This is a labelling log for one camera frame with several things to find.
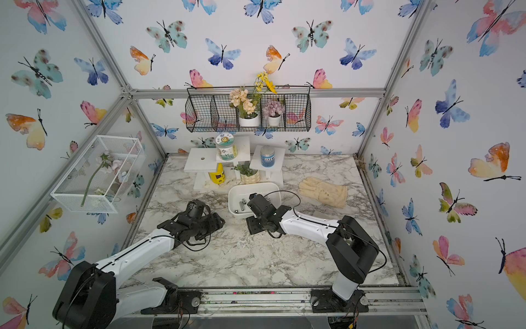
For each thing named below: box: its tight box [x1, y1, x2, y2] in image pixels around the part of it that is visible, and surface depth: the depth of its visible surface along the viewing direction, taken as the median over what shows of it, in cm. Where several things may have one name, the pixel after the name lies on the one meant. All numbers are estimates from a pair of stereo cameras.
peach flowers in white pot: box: [229, 88, 260, 127], surface depth 84 cm
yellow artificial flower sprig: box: [255, 71, 278, 95], surface depth 84 cm
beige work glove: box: [297, 176, 348, 210], surface depth 106 cm
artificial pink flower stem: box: [80, 150, 122, 207], surface depth 76 cm
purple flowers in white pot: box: [262, 99, 285, 127], surface depth 92 cm
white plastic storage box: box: [228, 182, 283, 218], surface depth 102 cm
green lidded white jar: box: [215, 132, 238, 162], surface depth 86 cm
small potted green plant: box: [230, 161, 261, 185], surface depth 103 cm
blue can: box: [260, 145, 276, 168], surface depth 93 cm
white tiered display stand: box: [183, 135, 286, 190], surface depth 99 cm
